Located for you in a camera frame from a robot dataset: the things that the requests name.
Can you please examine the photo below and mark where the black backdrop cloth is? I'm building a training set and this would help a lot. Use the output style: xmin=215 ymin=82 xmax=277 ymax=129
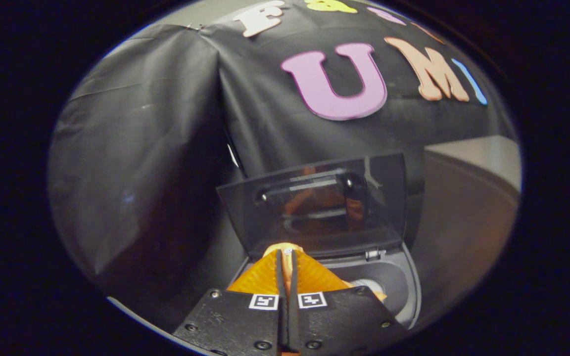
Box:
xmin=47 ymin=0 xmax=519 ymax=317

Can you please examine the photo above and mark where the orange yellow garment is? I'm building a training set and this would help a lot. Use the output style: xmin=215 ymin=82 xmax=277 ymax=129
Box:
xmin=264 ymin=242 xmax=388 ymax=302

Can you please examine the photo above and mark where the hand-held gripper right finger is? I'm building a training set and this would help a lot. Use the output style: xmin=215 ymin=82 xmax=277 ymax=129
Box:
xmin=287 ymin=249 xmax=407 ymax=356

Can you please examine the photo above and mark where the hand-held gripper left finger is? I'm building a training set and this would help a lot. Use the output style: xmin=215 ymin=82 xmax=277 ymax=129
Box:
xmin=172 ymin=249 xmax=289 ymax=356

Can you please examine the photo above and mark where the white cabinet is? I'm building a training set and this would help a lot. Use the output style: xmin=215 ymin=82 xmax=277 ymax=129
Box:
xmin=408 ymin=136 xmax=522 ymax=324

